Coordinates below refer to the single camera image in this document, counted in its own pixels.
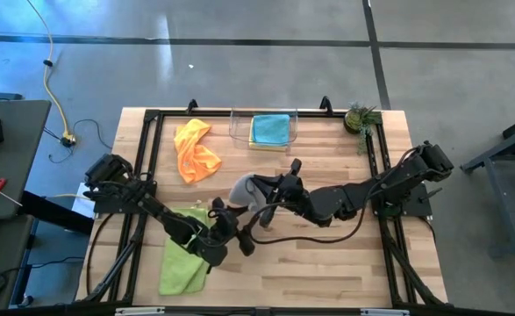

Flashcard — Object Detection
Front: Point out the orange microfiber towel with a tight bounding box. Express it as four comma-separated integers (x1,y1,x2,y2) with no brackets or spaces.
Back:
173,118,223,184

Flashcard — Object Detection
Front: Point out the grey desk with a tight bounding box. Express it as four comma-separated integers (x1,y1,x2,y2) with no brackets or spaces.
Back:
0,99,52,220

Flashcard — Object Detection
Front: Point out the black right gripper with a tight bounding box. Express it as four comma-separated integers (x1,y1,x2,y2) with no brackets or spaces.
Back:
250,157,316,229

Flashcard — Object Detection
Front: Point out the potted succulent plant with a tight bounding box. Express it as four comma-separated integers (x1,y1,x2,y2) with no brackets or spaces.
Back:
343,103,383,154

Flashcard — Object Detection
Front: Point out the green microfiber towel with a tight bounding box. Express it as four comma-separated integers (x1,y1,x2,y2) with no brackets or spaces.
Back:
158,205,212,296

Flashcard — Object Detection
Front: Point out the black floor cable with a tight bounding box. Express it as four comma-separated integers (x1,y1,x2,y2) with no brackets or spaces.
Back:
44,118,113,165

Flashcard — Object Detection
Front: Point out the yellow floor cable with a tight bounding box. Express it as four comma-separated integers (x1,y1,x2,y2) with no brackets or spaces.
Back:
24,0,77,148

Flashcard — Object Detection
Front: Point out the grey microfiber towel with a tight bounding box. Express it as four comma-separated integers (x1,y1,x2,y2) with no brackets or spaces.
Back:
229,173,268,212

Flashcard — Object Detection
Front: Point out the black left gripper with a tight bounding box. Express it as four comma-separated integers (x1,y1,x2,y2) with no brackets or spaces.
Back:
193,197,257,268

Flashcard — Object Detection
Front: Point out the white paper sheet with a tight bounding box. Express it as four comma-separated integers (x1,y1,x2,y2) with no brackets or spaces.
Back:
71,182,98,219

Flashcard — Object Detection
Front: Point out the grey metal trestle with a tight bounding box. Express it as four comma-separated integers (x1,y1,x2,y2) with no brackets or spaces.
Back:
460,109,515,258

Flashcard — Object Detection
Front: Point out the teal microfiber towel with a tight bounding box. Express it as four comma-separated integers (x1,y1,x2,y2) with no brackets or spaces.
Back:
251,113,292,147

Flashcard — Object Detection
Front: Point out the clear plastic bin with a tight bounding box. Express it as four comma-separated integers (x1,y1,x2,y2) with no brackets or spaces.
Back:
228,106,300,153

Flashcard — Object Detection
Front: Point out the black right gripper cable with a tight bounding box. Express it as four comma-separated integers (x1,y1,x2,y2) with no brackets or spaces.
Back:
246,192,368,246

